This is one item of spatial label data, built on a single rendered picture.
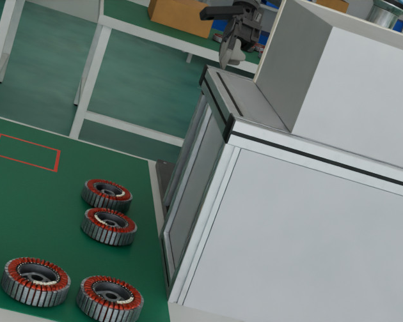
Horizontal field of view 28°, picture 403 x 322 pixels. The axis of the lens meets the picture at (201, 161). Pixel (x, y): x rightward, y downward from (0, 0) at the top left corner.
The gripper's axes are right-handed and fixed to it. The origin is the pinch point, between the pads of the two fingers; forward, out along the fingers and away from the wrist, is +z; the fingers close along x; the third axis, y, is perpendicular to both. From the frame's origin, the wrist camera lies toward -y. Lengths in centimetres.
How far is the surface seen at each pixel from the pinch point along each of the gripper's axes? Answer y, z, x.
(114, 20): -3, -104, 200
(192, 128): -8.8, 29.0, -20.8
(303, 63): -4, 26, -63
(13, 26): -49, -120, 292
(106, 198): -22, 50, -16
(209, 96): -13, 29, -40
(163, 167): -4.1, 28.7, 12.4
